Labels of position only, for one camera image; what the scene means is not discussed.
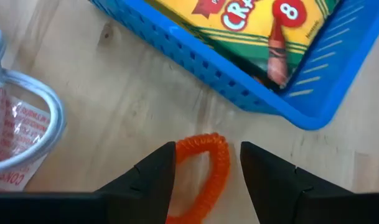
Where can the clear plastic bag red print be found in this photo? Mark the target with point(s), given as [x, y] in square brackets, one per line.
[24, 130]

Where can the Crayola crayon box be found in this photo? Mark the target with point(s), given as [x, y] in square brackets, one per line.
[257, 34]

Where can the orange spiral wrist coil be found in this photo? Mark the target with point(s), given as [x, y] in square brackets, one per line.
[220, 161]

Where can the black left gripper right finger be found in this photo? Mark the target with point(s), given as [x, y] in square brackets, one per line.
[273, 186]

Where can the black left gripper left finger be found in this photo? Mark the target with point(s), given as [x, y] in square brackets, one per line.
[145, 193]

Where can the blue plastic basket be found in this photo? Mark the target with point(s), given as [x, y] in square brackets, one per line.
[348, 56]

